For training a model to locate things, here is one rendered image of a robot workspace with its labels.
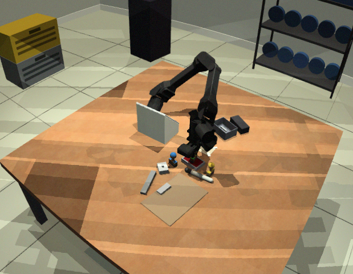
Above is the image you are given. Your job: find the cream inspection card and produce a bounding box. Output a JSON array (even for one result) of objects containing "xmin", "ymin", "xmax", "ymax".
[{"xmin": 199, "ymin": 147, "xmax": 217, "ymax": 156}]

